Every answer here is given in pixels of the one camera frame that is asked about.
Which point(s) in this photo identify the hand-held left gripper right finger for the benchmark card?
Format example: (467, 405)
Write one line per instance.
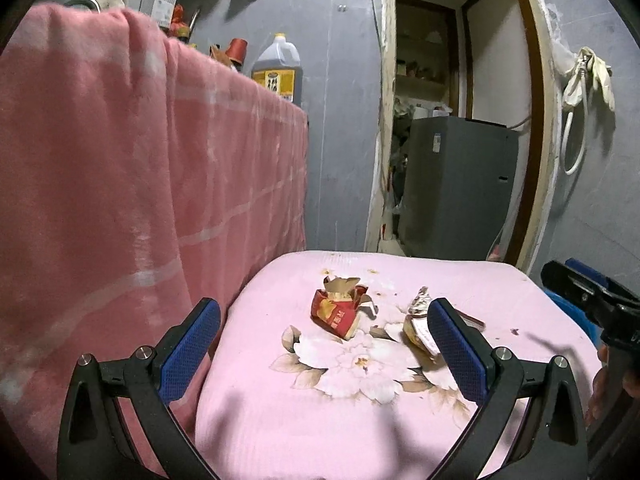
(455, 355)

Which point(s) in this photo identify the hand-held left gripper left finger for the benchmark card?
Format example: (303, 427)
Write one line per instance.
(192, 347)

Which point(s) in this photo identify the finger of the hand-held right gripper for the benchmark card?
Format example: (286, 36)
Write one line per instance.
(575, 290)
(602, 282)

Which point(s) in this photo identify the yellow label wrapper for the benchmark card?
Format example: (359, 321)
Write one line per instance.
(417, 335)

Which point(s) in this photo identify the red packet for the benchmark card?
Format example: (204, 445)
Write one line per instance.
(335, 315)

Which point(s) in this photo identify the person's right hand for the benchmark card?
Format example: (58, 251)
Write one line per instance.
(598, 390)

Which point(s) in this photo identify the blue plastic basin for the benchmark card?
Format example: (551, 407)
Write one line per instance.
(570, 320)

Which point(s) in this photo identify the small pink object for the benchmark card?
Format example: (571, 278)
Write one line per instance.
(495, 252)

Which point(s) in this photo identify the pink floral cloth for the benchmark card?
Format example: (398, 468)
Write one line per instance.
(300, 410)

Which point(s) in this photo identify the red white sack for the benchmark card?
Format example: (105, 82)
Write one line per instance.
(384, 230)

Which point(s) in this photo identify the grey washing machine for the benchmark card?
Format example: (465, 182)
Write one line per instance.
(450, 185)

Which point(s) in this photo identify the pink checked towel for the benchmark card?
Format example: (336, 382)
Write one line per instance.
(125, 160)

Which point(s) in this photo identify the wooden storage shelf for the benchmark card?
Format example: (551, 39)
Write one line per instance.
(420, 82)

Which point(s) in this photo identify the large oil bottle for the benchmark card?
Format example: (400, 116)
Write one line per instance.
(277, 60)

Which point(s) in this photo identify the red cup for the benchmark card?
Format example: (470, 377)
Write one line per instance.
(236, 50)

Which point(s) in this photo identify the red hanging bag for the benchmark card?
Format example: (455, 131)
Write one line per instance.
(179, 20)

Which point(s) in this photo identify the metal utensil holder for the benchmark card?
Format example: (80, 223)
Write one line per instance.
(157, 5)

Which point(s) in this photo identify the metal faucet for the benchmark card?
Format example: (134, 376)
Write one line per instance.
(85, 0)

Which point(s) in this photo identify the wooden door frame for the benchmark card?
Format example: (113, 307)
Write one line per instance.
(386, 85)

